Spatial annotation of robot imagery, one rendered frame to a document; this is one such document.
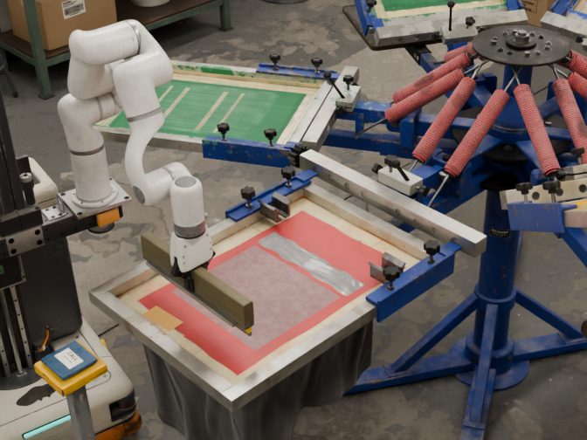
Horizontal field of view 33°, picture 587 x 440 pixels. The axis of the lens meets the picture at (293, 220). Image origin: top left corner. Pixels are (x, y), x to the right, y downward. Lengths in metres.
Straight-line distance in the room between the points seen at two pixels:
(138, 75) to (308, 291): 0.75
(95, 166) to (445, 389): 1.70
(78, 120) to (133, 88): 0.33
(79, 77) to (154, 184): 0.36
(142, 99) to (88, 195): 0.49
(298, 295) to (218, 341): 0.27
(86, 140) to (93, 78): 0.21
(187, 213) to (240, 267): 0.47
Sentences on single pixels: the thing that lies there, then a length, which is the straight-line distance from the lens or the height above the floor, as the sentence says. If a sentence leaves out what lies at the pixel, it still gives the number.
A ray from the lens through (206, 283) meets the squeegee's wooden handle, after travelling 2.41.
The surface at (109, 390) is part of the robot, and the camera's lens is 3.45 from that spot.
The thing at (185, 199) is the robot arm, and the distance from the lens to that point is 2.30.
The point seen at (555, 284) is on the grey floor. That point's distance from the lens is 4.35.
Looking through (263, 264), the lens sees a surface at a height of 0.96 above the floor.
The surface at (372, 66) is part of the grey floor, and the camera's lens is 6.11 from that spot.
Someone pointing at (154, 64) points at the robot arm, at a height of 1.62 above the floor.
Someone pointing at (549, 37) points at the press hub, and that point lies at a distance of 3.26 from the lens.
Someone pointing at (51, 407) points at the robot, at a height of 0.28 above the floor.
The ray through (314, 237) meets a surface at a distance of 2.86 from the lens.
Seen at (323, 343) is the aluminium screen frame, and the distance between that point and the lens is 2.45.
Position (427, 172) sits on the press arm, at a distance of 3.00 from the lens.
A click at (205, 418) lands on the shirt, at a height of 0.68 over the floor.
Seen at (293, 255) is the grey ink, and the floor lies 0.96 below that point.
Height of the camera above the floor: 2.58
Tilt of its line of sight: 34 degrees down
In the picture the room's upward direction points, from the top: 2 degrees counter-clockwise
